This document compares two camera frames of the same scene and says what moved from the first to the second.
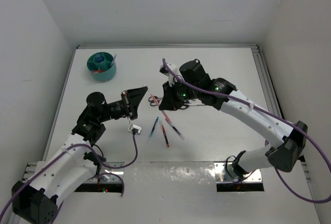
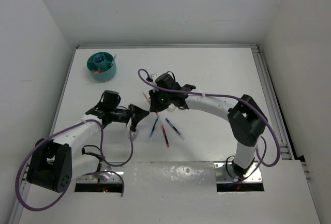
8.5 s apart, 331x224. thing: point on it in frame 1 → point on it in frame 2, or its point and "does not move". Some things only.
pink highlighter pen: x=162 y=111 → x=149 y=102
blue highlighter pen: x=114 y=59 does not move
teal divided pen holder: x=100 y=64 does not move
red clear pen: x=167 y=141 does not move
